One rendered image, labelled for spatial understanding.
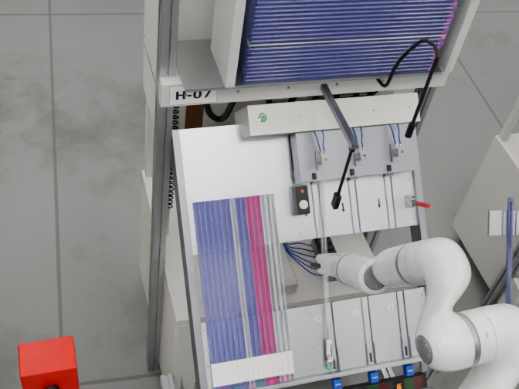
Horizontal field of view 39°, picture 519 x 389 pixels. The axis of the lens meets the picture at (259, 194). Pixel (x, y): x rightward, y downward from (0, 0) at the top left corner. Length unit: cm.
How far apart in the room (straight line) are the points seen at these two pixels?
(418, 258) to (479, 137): 272
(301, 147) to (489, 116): 248
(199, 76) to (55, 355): 80
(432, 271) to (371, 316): 69
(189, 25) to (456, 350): 102
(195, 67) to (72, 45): 249
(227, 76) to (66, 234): 167
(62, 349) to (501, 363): 110
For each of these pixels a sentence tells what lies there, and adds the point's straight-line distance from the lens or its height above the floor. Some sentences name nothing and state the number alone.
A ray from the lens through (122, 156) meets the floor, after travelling 356.
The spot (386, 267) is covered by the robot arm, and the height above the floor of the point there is 129.
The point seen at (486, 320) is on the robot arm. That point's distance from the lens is 138.
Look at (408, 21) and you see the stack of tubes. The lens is 182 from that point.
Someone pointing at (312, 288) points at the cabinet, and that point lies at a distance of 234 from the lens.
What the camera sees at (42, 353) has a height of 78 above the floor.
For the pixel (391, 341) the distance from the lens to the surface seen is 213.
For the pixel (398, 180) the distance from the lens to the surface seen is 211.
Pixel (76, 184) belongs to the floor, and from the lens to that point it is 343.
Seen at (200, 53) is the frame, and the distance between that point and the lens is 184.
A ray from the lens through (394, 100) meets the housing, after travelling 203.
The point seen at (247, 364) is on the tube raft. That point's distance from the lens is 198.
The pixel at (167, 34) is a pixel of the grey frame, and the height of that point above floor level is 150.
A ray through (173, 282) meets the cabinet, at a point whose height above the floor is 62.
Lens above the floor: 246
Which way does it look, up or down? 46 degrees down
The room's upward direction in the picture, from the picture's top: 11 degrees clockwise
